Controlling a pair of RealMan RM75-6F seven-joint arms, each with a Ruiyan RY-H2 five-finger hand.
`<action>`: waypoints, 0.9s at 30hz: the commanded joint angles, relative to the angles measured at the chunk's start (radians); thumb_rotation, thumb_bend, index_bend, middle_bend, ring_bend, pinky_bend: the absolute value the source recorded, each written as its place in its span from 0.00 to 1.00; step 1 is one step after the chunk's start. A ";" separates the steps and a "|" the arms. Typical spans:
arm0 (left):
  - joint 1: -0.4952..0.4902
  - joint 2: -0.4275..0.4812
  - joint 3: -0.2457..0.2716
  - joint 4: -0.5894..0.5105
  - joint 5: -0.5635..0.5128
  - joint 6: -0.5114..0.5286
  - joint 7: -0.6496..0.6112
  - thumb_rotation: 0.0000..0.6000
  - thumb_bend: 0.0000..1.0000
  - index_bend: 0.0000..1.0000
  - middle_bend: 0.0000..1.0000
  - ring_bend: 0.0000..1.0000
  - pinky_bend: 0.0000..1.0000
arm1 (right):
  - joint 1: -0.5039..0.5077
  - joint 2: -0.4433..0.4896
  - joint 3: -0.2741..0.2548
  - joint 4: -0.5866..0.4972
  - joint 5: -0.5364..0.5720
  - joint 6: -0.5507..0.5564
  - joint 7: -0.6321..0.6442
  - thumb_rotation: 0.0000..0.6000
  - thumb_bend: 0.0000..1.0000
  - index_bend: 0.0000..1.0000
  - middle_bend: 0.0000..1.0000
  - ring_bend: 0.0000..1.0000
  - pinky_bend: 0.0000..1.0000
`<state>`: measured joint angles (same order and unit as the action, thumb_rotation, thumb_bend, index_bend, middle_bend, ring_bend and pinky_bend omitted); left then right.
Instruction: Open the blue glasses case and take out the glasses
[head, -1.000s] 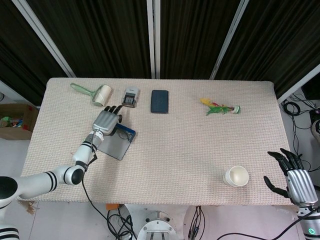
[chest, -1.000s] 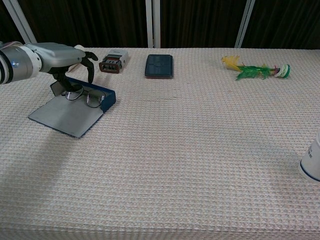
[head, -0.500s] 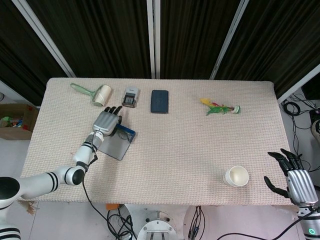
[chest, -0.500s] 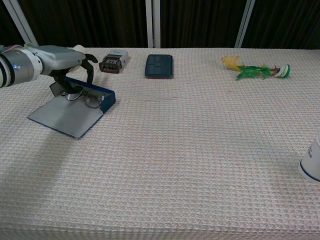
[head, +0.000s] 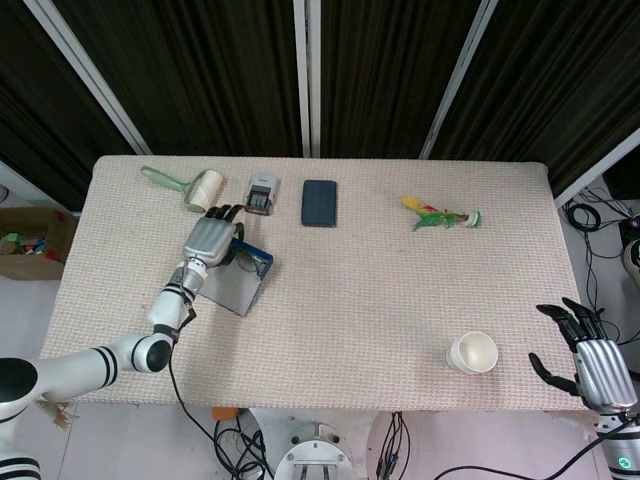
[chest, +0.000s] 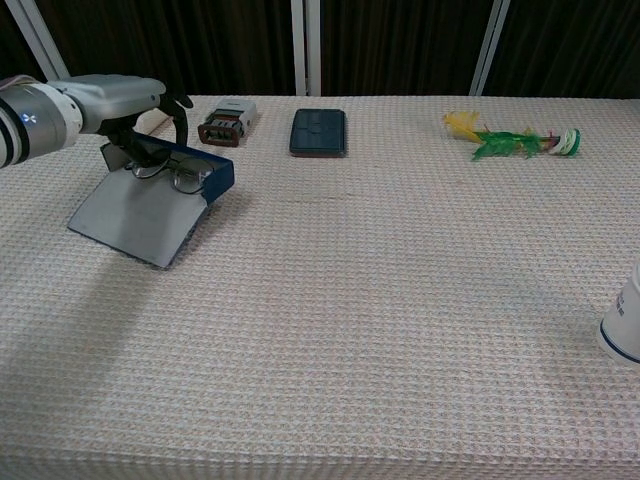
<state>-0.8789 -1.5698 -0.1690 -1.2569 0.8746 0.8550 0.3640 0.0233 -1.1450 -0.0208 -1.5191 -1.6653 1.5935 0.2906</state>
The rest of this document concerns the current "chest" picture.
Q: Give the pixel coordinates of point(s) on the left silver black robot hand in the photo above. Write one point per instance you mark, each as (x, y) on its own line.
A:
(115, 100)

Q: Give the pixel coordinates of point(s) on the thin-framed eyeglasses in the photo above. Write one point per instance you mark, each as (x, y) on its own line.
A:
(189, 181)

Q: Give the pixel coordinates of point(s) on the blue glasses case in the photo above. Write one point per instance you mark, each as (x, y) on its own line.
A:
(135, 220)

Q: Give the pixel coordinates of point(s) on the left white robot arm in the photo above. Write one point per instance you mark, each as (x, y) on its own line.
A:
(30, 122)

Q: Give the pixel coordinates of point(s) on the black pleated curtain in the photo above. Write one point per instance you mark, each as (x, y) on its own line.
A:
(400, 45)
(575, 45)
(175, 40)
(10, 45)

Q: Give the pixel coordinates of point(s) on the grey date stamp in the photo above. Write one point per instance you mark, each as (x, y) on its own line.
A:
(227, 122)

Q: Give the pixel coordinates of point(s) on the beige woven tablecloth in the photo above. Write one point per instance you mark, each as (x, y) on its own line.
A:
(350, 300)

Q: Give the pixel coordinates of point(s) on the colourful feather shuttlecock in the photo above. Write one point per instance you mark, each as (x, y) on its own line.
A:
(500, 140)

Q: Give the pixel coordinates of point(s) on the white paper cup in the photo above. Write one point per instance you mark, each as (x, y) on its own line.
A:
(625, 325)

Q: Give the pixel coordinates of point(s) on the white frame post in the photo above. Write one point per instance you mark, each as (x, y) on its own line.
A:
(306, 50)
(37, 40)
(492, 50)

